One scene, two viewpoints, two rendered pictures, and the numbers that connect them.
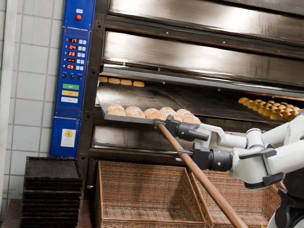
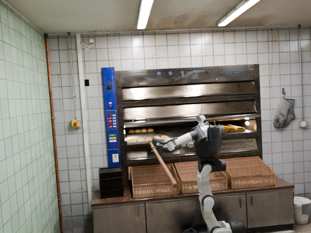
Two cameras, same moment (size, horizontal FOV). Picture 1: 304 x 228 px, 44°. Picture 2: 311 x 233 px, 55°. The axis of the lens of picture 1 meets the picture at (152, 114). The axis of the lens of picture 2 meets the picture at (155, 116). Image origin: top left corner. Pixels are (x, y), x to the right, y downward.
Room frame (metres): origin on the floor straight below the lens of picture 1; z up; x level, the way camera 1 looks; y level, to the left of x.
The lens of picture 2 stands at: (-1.62, -0.62, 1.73)
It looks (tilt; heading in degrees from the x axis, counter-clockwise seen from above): 4 degrees down; 8
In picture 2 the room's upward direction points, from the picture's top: 3 degrees counter-clockwise
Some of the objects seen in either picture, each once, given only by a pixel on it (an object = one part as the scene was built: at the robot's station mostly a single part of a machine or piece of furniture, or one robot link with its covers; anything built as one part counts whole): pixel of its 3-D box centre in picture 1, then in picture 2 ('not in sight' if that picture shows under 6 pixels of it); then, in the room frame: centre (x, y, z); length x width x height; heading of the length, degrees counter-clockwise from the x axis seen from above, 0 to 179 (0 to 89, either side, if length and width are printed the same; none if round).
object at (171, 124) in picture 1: (177, 129); (157, 143); (1.85, -0.14, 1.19); 0.12 x 0.10 x 0.13; 69
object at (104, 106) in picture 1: (149, 113); (148, 139); (2.12, 0.01, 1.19); 0.55 x 0.36 x 0.03; 104
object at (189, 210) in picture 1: (146, 201); (153, 179); (1.98, -0.05, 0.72); 0.56 x 0.49 x 0.28; 104
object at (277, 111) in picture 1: (280, 110); (223, 128); (2.94, -0.99, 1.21); 0.61 x 0.48 x 0.06; 14
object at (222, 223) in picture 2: not in sight; (219, 229); (1.53, -0.80, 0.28); 0.21 x 0.20 x 0.13; 104
